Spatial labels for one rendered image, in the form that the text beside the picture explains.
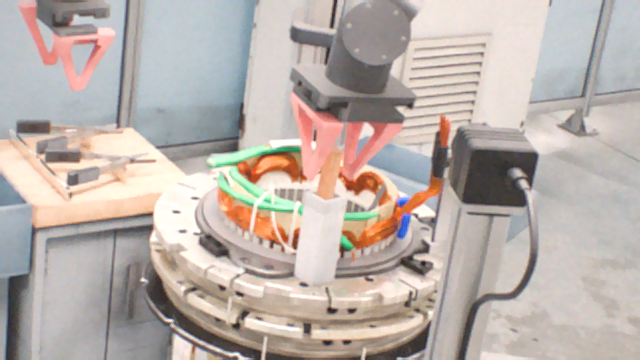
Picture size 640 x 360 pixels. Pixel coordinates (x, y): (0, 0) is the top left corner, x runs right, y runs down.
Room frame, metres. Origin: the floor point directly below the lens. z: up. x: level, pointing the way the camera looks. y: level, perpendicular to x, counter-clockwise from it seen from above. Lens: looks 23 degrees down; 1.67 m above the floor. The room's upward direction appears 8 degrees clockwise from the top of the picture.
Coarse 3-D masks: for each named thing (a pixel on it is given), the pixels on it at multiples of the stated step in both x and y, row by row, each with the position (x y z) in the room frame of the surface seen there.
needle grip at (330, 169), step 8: (336, 152) 1.12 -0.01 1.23; (328, 160) 1.12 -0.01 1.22; (336, 160) 1.12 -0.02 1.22; (328, 168) 1.12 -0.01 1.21; (336, 168) 1.12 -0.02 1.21; (320, 176) 1.12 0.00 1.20; (328, 176) 1.12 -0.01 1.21; (336, 176) 1.12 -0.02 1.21; (320, 184) 1.12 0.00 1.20; (328, 184) 1.12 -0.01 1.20; (320, 192) 1.12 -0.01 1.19; (328, 192) 1.12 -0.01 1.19
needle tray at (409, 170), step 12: (360, 144) 1.60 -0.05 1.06; (384, 156) 1.60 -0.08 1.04; (396, 156) 1.60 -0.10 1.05; (408, 156) 1.59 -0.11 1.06; (420, 156) 1.58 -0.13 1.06; (384, 168) 1.60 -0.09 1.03; (396, 168) 1.59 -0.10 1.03; (408, 168) 1.59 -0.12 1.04; (420, 168) 1.58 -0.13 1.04; (396, 180) 1.48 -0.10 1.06; (408, 180) 1.58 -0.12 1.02; (420, 180) 1.58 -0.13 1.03; (408, 192) 1.47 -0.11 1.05; (432, 204) 1.45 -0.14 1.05; (516, 216) 1.45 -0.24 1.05; (516, 228) 1.46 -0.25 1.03
